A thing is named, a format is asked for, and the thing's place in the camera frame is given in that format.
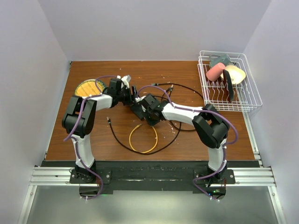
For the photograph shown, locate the black cable teal plugs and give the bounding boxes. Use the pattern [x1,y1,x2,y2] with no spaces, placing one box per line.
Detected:
[151,82,204,100]

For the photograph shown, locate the pink cup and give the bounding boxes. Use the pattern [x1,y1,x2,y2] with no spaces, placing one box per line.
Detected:
[206,63,226,82]

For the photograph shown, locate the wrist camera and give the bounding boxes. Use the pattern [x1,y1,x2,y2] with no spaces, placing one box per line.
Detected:
[136,96,146,109]
[117,75,131,88]

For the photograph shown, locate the yellow ethernet cable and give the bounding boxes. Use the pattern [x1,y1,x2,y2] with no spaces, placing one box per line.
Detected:
[128,124,158,154]

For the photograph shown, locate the cream bowl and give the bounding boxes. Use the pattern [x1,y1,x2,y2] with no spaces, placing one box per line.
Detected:
[225,65,246,85]

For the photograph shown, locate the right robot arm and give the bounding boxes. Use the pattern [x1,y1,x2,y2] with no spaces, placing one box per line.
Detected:
[135,94,230,183]

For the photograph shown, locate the grey-green mug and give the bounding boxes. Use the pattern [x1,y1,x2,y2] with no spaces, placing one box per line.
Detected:
[209,54,231,68]

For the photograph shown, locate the short black ethernet cable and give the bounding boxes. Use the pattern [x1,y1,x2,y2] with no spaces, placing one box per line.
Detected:
[161,85,197,132]

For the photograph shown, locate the yellow woven plate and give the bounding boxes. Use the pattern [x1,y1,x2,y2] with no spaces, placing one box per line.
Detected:
[74,79,106,97]

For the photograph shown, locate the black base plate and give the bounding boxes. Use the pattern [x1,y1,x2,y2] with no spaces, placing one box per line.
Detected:
[70,161,235,196]

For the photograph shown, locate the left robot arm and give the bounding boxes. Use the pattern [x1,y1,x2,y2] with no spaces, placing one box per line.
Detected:
[62,75,135,183]

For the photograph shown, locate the white wire dish rack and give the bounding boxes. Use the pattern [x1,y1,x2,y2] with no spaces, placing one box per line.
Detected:
[198,50,263,112]

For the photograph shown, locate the black network switch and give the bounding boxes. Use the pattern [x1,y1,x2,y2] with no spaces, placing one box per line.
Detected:
[130,103,149,121]

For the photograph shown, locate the dark brown plate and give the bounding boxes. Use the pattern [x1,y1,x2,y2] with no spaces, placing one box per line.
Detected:
[223,70,234,102]

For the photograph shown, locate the long black ethernet cable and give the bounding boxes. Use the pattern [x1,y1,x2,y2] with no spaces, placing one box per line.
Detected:
[106,116,182,155]

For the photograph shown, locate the aluminium frame rail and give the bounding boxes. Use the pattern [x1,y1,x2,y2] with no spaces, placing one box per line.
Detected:
[19,150,286,224]

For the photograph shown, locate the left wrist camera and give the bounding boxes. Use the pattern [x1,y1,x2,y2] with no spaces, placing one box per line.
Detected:
[117,75,131,88]

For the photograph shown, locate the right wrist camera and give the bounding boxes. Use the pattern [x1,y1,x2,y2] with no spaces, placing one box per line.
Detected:
[136,96,146,109]

